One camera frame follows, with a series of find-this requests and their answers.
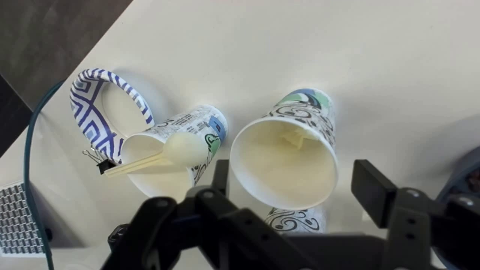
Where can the black binder clip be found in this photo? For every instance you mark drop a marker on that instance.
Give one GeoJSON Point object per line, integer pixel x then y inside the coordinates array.
{"type": "Point", "coordinates": [105, 165]}

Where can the blue patterned paper plate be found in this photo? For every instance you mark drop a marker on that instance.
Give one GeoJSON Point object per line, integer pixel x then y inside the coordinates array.
{"type": "Point", "coordinates": [90, 114]}

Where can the patterned paper cup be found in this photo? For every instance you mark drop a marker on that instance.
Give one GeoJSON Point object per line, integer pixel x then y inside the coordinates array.
{"type": "Point", "coordinates": [294, 219]}
{"type": "Point", "coordinates": [279, 174]}
{"type": "Point", "coordinates": [210, 125]}

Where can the cream plastic spoon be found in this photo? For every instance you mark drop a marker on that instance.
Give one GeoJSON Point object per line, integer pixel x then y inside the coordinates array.
{"type": "Point", "coordinates": [182, 147]}
{"type": "Point", "coordinates": [294, 138]}

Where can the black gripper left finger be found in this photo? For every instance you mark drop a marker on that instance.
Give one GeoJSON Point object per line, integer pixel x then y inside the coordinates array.
{"type": "Point", "coordinates": [165, 230]}

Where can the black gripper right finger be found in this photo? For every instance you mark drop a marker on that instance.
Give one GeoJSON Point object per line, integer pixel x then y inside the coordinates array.
{"type": "Point", "coordinates": [414, 219]}

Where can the blue bowl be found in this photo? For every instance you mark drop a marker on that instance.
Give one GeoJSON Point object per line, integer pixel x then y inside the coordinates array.
{"type": "Point", "coordinates": [465, 170]}

